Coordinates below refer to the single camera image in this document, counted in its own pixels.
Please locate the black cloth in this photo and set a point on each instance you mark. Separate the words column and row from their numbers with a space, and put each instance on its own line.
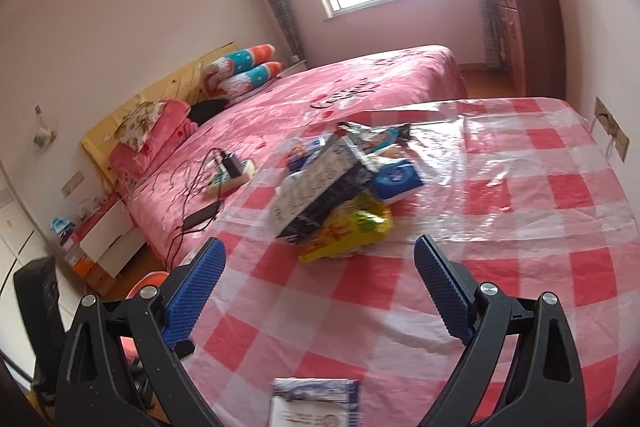
column 210, row 111

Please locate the cartoon print bolster pillow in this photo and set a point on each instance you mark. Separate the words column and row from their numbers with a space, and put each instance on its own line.
column 252, row 79
column 240, row 57

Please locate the wall socket panel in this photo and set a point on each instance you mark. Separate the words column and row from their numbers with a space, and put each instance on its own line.
column 611, row 129

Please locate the yellow wooden headboard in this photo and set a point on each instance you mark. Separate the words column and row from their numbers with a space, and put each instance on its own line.
column 165, row 82

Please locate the pink folded quilt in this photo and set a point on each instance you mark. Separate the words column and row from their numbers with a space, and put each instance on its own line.
column 172, row 129

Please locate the black chair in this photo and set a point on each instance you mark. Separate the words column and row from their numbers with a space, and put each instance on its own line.
column 37, row 322

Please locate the small blue white box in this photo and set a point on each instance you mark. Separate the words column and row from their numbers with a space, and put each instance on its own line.
column 304, row 154

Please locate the small wall ornament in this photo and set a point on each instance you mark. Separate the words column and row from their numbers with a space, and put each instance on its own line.
column 42, row 137

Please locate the white blue booklet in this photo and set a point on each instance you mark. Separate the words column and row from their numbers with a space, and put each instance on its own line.
column 315, row 402

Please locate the blue tissue packet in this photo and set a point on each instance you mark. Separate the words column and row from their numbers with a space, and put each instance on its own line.
column 397, row 177

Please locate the yellow snack bag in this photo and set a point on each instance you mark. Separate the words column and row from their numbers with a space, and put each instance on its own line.
column 362, row 222

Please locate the wall switch panel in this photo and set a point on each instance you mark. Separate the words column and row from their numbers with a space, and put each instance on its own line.
column 72, row 184

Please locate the floral pillow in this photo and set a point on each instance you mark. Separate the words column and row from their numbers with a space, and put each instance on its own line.
column 142, row 122

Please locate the white cabinet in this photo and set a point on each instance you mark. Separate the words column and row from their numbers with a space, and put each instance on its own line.
column 12, row 232

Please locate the white power strip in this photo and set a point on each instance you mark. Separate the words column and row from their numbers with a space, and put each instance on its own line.
column 227, row 181

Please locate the orange cardboard box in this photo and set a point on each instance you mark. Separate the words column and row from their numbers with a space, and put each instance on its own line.
column 80, row 263

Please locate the white patterned cardboard box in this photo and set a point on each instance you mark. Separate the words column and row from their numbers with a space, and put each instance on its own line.
column 310, row 187

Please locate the red white checkered tablecloth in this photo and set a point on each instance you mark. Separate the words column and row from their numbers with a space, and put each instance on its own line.
column 500, row 217

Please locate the teal plastic wrapper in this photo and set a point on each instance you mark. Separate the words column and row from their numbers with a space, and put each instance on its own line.
column 380, row 138

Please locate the brown wooden dresser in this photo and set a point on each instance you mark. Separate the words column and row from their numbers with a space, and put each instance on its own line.
column 530, row 27

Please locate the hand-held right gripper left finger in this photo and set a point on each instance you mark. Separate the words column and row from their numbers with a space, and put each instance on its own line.
column 200, row 287

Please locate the orange plastic bin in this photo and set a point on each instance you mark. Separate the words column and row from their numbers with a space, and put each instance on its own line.
column 156, row 278

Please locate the bed with pink blanket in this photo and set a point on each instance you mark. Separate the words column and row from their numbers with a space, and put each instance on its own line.
column 310, row 87

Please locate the black charger plug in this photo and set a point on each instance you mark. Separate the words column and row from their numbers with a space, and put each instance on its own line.
column 231, row 163

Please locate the black power bank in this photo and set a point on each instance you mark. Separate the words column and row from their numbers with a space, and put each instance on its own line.
column 201, row 216

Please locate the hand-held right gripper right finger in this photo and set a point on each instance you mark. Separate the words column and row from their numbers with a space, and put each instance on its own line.
column 440, row 282

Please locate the white red nightstand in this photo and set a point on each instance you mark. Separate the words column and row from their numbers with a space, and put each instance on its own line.
column 107, row 234

